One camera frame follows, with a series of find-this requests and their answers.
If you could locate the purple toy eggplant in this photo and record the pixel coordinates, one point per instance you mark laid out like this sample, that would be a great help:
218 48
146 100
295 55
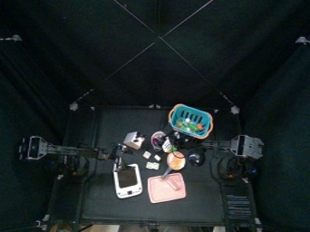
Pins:
156 140

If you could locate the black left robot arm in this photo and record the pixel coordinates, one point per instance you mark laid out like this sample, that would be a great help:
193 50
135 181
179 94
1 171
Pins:
64 150

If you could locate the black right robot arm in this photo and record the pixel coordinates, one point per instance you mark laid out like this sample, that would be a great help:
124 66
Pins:
242 146

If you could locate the grey toy pot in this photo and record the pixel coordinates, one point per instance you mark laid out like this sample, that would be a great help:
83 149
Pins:
158 140

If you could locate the black pot lid grey knob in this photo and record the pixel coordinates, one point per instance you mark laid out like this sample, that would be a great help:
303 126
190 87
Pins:
197 158

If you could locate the white toy carton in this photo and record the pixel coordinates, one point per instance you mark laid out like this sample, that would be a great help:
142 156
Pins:
167 145

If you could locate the green toy vegetable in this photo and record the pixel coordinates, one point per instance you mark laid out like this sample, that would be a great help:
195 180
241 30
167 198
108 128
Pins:
193 127

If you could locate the white tray dark inside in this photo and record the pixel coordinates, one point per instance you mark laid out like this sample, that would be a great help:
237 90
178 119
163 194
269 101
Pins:
127 180

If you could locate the grey toy appliance box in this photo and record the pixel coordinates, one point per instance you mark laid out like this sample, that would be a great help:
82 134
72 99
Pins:
134 140

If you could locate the teal basket orange rim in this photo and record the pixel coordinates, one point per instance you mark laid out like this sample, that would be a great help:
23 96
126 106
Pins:
191 120

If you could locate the white round plate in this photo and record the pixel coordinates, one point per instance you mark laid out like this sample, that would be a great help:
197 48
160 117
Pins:
175 160

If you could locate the small white picture tile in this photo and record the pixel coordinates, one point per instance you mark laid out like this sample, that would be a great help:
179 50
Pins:
156 157
146 154

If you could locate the small white packet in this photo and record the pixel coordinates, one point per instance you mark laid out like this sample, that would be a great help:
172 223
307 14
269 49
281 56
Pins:
152 165

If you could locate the grey toy utensil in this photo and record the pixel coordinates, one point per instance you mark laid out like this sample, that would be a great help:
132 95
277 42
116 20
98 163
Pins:
166 173

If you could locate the pink cutting board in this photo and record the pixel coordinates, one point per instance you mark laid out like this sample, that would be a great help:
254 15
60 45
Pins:
166 188

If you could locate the red striped toy bacon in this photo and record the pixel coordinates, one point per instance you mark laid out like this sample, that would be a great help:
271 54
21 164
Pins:
174 183

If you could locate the grey metal frame bracket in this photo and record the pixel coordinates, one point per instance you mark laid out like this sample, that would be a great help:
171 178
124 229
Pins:
15 38
234 109
74 106
302 40

